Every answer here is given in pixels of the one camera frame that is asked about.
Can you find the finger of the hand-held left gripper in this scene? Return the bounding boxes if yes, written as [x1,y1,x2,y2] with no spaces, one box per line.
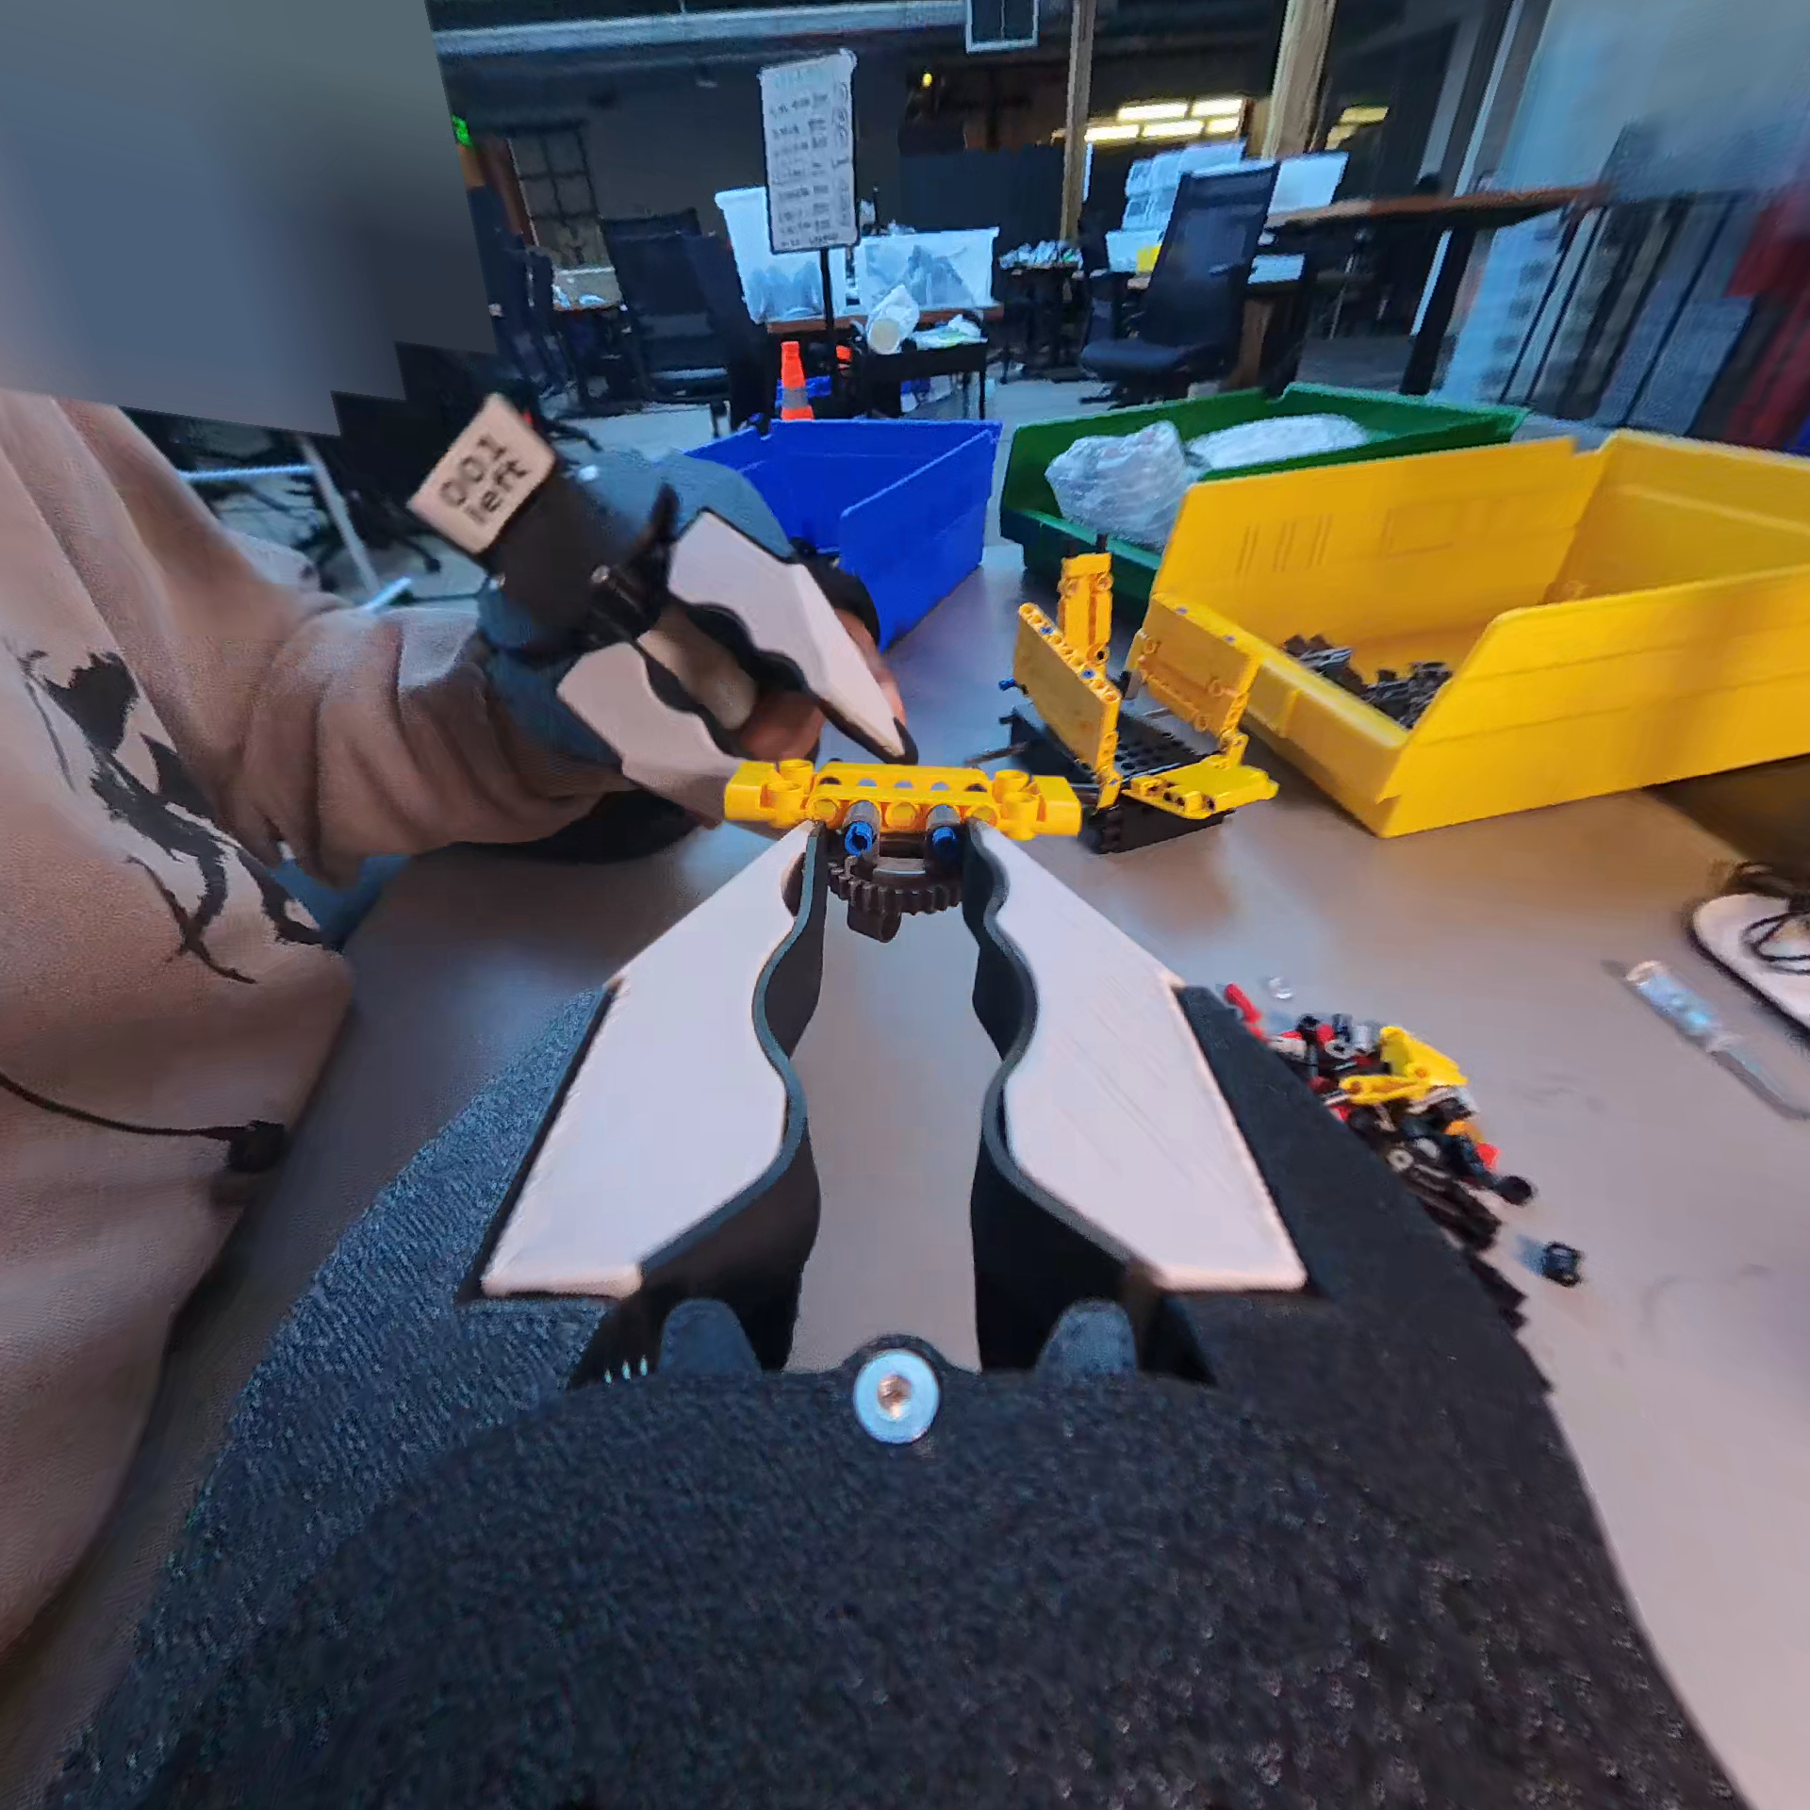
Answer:
[554,628,770,825]
[663,507,918,764]

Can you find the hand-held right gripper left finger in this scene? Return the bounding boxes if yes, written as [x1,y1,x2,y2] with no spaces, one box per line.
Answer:
[477,821,830,1370]

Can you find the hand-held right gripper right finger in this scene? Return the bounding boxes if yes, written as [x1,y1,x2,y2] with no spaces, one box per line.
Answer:
[961,823,1310,1370]

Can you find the yellow gear block assembly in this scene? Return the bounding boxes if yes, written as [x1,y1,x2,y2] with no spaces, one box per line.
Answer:
[723,756,1086,943]

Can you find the person's left forearm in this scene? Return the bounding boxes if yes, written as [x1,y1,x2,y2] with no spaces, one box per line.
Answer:
[210,565,625,886]

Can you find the grey desk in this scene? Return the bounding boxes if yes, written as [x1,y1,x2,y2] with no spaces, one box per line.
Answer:
[0,542,1810,1810]

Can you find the blue storage bin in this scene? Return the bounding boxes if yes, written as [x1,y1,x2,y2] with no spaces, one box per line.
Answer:
[685,415,1003,652]

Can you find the black office chair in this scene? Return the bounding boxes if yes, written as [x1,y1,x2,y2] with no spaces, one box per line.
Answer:
[487,240,597,412]
[1076,158,1281,408]
[601,208,751,427]

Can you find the pile of small building pieces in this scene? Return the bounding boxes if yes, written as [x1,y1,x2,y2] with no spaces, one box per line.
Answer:
[1222,976,1536,1332]

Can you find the yellow black robot model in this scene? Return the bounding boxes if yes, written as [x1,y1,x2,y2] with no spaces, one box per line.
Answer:
[968,551,1281,853]

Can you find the person's dark blue trousers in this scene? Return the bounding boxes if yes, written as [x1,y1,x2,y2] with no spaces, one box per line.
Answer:
[268,849,411,945]

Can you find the crumpled clear plastic bag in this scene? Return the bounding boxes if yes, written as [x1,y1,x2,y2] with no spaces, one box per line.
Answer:
[1042,422,1195,551]

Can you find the clear plastic box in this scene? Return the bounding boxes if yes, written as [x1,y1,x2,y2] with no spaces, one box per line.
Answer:
[849,226,1003,319]

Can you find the white sign board on stand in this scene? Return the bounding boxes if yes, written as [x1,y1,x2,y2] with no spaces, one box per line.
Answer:
[759,49,861,418]

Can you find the pile of dark pieces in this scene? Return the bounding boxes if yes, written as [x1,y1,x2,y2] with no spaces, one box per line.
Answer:
[1280,634,1457,729]

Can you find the bubble wrap bag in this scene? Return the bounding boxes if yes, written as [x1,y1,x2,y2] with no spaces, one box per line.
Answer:
[1184,414,1373,476]

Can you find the person's beige hoodie torso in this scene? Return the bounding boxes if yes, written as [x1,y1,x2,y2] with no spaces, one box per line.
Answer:
[0,387,355,1657]

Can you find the yellow storage bin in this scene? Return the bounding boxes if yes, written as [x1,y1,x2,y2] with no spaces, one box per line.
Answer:
[1130,429,1810,837]

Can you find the white book stand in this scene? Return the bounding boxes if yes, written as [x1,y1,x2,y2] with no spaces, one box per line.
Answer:
[1689,882,1810,1034]

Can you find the green storage bin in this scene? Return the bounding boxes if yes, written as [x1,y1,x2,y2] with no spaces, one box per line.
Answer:
[995,380,1532,596]

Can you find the wooden table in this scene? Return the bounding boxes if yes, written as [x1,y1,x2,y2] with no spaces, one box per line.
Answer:
[1265,183,1607,398]

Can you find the black clip microphone cable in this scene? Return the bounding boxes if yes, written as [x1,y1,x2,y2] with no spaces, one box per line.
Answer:
[0,1067,291,1177]

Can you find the clear handle screwdriver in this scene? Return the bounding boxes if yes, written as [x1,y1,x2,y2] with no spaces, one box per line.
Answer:
[1604,959,1810,1118]

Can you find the wooden post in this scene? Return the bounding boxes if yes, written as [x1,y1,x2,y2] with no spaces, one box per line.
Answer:
[1057,0,1099,240]
[1257,0,1338,158]

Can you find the black usb cable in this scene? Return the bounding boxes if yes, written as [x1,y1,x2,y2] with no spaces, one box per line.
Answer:
[1716,861,1810,977]

